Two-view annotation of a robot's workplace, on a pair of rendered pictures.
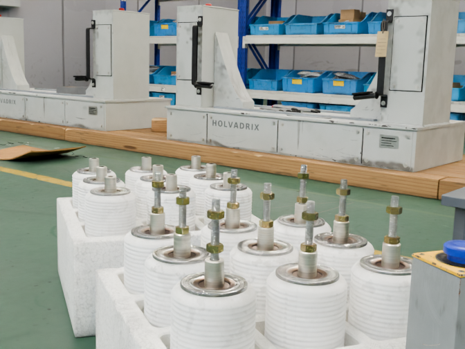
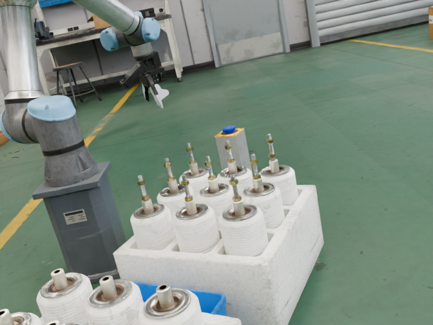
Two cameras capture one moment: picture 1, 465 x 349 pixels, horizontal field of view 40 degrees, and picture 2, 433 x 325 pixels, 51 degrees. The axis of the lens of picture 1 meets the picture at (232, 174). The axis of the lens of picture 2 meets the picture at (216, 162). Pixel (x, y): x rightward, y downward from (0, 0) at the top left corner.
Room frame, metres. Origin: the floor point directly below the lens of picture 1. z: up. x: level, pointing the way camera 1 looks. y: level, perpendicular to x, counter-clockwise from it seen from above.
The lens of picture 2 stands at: (1.47, 0.78, 0.66)
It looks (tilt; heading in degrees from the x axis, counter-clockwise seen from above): 18 degrees down; 232
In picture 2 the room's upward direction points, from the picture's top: 12 degrees counter-clockwise
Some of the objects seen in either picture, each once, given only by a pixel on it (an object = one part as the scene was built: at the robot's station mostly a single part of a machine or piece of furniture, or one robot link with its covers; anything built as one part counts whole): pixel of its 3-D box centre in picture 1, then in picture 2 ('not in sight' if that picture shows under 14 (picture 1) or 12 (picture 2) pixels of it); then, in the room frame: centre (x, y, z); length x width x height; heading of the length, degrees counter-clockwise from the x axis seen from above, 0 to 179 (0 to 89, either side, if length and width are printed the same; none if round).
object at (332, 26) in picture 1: (353, 23); not in sight; (6.04, -1.07, 0.89); 0.50 x 0.38 x 0.21; 141
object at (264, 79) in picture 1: (276, 79); not in sight; (6.63, -0.42, 0.36); 0.50 x 0.38 x 0.21; 141
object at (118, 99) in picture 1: (62, 66); not in sight; (4.56, 1.22, 0.45); 1.61 x 0.57 x 0.74; 51
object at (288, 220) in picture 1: (301, 221); (149, 211); (0.99, -0.11, 0.25); 0.08 x 0.08 x 0.01
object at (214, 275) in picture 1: (214, 273); (274, 166); (0.69, 0.02, 0.26); 0.02 x 0.02 x 0.03
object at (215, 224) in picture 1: (215, 232); (271, 148); (0.69, 0.02, 0.31); 0.01 x 0.01 x 0.08
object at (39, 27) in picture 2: not in sight; (39, 30); (-0.60, -4.44, 0.87); 0.41 x 0.17 x 0.25; 51
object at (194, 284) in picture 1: (214, 284); (274, 171); (0.69, 0.02, 0.25); 0.08 x 0.08 x 0.01
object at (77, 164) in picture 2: not in sight; (67, 160); (1.01, -0.46, 0.35); 0.15 x 0.15 x 0.10
